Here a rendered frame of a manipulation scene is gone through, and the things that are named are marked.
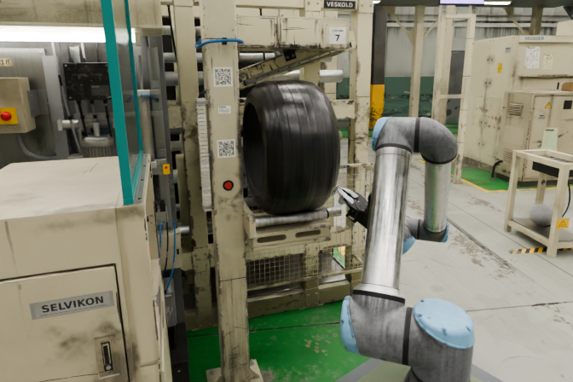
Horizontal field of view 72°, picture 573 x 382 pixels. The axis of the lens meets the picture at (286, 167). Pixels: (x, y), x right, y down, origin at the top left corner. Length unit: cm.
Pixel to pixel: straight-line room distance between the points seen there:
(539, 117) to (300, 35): 448
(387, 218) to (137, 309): 71
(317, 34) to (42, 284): 157
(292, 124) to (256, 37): 57
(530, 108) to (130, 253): 551
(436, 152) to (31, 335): 115
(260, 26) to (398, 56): 1010
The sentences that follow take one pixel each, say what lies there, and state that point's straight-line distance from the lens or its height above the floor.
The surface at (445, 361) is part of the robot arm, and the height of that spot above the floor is 82.
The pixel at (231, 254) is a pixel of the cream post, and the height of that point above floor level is 74.
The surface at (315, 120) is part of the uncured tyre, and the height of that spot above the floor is 134.
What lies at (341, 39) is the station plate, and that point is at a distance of 207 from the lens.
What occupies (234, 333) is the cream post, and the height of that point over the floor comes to 34.
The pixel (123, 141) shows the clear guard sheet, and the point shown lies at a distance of 81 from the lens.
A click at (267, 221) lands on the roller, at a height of 91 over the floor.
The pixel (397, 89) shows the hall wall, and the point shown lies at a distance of 1183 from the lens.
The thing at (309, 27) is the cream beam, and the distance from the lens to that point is 201.
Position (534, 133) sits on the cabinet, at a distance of 603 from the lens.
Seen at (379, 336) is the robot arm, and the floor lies 84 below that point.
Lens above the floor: 152
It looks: 13 degrees down
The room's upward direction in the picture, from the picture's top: 1 degrees counter-clockwise
